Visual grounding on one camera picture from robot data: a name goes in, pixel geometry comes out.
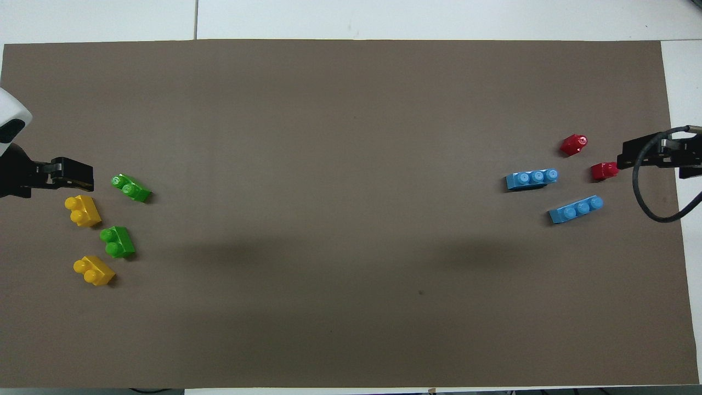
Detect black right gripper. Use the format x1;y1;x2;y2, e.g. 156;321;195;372
617;131;702;179

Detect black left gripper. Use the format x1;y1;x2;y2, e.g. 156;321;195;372
0;143;94;199

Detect green two-stud toy block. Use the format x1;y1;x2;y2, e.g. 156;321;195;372
111;173;152;203
100;225;136;259

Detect blue three-stud toy block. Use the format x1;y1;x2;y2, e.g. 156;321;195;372
549;196;604;224
505;168;559;191

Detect yellow two-stud toy block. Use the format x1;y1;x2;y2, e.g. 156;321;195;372
73;256;116;287
64;195;102;228

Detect red single-stud toy block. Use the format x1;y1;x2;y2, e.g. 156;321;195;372
560;134;588;157
591;161;620;182

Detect brown table mat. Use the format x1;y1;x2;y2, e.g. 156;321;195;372
0;39;700;387

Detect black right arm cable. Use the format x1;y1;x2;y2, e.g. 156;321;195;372
632;126;702;223

